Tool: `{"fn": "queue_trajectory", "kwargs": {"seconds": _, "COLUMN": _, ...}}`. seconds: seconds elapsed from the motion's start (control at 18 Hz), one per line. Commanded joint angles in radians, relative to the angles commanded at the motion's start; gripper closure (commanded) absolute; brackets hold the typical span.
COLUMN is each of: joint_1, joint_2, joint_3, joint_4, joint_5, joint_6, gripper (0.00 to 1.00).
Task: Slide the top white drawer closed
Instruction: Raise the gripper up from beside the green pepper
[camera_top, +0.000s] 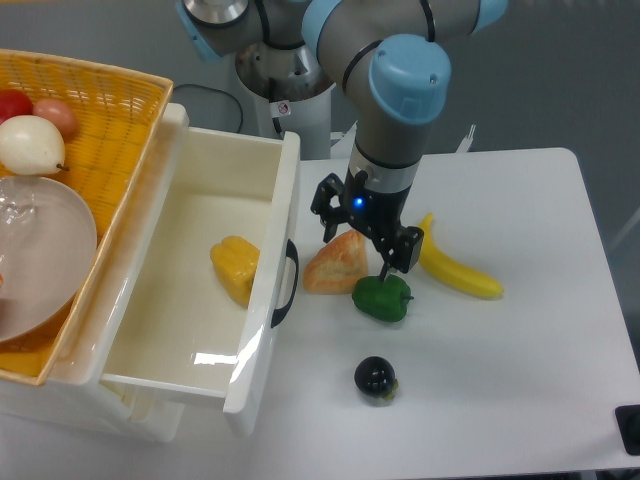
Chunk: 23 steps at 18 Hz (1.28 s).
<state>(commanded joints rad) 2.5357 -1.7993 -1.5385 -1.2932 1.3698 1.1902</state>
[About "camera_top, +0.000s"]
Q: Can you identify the dark purple mangosteen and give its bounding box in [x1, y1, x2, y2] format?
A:
[354, 356, 399, 403]

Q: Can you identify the yellow banana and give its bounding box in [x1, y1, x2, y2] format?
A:
[419, 213, 504, 300]

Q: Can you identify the black corner object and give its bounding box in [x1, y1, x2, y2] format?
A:
[615, 404, 640, 456]

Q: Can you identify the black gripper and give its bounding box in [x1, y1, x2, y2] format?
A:
[310, 171, 424, 281]

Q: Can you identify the white bowl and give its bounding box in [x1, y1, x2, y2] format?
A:
[1, 176, 97, 342]

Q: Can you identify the red apple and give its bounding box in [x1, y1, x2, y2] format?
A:
[0, 89, 33, 123]

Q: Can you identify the orange fruit slice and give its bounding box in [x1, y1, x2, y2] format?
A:
[303, 229, 369, 295]

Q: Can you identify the yellow bell pepper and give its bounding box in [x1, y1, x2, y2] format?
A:
[210, 236, 260, 308]

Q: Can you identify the green bell pepper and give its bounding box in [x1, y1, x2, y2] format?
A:
[351, 275, 413, 323]

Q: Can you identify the yellow wicker basket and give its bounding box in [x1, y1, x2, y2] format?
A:
[1, 49, 173, 386]

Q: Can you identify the white drawer cabinet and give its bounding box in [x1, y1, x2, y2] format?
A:
[1, 103, 189, 442]

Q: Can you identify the white drawer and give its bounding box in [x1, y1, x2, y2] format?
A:
[103, 128, 300, 436]

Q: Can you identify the black cable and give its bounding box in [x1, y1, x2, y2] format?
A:
[172, 83, 245, 134]

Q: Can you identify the pink peach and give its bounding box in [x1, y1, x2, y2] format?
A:
[33, 98, 79, 139]

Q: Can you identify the white pear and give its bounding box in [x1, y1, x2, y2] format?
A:
[1, 115, 66, 176]

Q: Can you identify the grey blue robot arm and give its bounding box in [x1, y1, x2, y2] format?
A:
[176, 1, 507, 273]

